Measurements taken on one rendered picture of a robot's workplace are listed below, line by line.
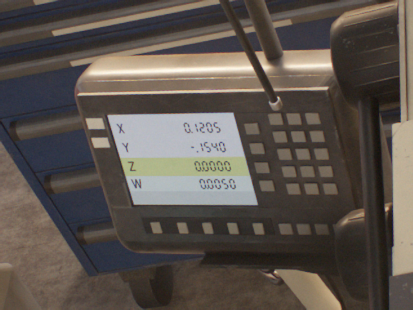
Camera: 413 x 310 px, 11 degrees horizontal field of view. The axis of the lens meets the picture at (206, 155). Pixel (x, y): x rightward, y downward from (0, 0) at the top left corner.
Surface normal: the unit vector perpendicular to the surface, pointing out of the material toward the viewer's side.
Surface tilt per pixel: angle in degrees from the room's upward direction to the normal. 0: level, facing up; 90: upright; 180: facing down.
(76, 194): 90
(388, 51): 41
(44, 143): 90
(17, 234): 0
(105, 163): 70
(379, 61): 49
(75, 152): 90
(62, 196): 90
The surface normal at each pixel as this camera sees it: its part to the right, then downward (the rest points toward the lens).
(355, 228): -0.36, -0.61
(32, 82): -0.11, 0.75
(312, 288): 0.15, -0.06
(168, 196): -0.39, 0.51
